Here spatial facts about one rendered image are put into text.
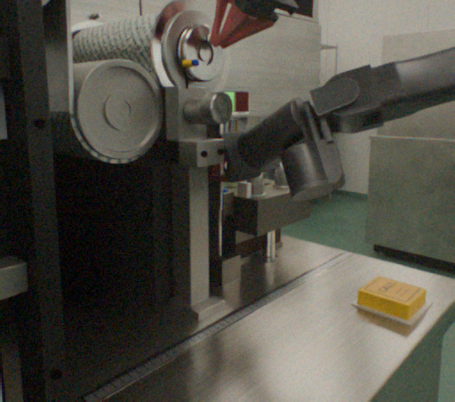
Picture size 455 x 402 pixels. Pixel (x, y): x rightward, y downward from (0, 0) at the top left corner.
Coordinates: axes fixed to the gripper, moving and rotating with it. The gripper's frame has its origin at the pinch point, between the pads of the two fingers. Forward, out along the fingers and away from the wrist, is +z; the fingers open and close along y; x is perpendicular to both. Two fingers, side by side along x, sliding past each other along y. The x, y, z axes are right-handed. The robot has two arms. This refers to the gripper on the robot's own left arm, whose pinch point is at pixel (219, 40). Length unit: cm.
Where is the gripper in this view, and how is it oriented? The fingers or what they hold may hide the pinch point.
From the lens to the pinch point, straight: 58.8
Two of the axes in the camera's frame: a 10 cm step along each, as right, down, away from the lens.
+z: -5.6, 5.7, 6.0
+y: 6.8, -0.9, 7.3
